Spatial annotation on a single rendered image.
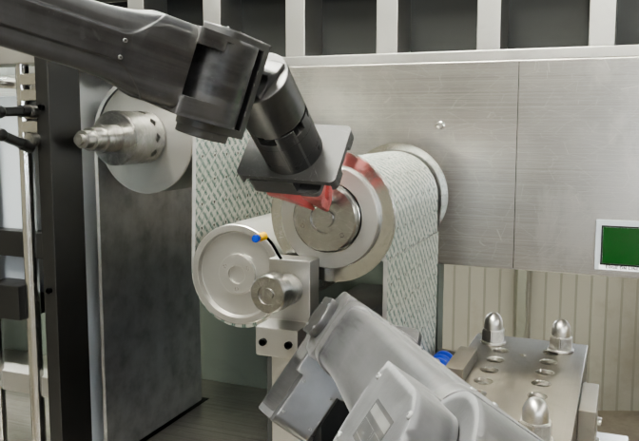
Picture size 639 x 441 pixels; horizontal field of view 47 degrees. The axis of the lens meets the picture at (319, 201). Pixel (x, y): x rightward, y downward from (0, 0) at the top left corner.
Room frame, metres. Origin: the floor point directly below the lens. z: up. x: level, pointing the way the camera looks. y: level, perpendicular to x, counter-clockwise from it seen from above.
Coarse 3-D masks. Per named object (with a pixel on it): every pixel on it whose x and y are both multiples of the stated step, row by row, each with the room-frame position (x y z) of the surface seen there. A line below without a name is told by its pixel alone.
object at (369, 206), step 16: (352, 176) 0.79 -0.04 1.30; (352, 192) 0.79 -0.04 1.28; (368, 192) 0.78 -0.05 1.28; (288, 208) 0.82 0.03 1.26; (368, 208) 0.78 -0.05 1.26; (288, 224) 0.82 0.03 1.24; (368, 224) 0.78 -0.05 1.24; (288, 240) 0.82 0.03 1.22; (368, 240) 0.78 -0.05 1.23; (304, 256) 0.81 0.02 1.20; (320, 256) 0.80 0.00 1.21; (336, 256) 0.80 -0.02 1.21; (352, 256) 0.79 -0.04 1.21
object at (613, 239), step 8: (608, 232) 1.00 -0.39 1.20; (616, 232) 0.99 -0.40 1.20; (624, 232) 0.99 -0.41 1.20; (632, 232) 0.98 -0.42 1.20; (608, 240) 1.00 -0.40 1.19; (616, 240) 0.99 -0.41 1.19; (624, 240) 0.99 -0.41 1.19; (632, 240) 0.98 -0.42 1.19; (608, 248) 1.00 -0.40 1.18; (616, 248) 0.99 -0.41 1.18; (624, 248) 0.99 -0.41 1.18; (632, 248) 0.98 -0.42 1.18; (608, 256) 1.00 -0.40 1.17; (616, 256) 0.99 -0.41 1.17; (624, 256) 0.99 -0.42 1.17; (632, 256) 0.98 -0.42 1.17; (632, 264) 0.98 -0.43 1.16
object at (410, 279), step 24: (432, 240) 0.97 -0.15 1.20; (384, 264) 0.79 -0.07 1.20; (408, 264) 0.87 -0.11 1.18; (432, 264) 0.98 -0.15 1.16; (384, 288) 0.79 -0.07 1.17; (408, 288) 0.87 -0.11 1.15; (432, 288) 0.98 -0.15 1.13; (384, 312) 0.79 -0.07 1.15; (408, 312) 0.87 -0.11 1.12; (432, 312) 0.98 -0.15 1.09; (432, 336) 0.99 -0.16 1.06
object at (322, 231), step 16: (336, 192) 0.78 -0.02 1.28; (304, 208) 0.80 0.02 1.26; (336, 208) 0.78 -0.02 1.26; (352, 208) 0.78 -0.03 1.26; (304, 224) 0.80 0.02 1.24; (320, 224) 0.79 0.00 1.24; (336, 224) 0.79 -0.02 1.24; (352, 224) 0.78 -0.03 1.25; (304, 240) 0.80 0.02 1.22; (320, 240) 0.79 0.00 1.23; (336, 240) 0.78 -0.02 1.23; (352, 240) 0.79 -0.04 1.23
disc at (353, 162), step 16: (352, 160) 0.80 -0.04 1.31; (368, 176) 0.79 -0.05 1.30; (384, 192) 0.78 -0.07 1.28; (272, 208) 0.84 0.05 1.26; (384, 208) 0.78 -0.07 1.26; (272, 224) 0.84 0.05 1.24; (384, 224) 0.78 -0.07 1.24; (384, 240) 0.78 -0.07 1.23; (368, 256) 0.79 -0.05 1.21; (384, 256) 0.79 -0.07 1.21; (320, 272) 0.81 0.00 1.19; (336, 272) 0.81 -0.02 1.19; (352, 272) 0.80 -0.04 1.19
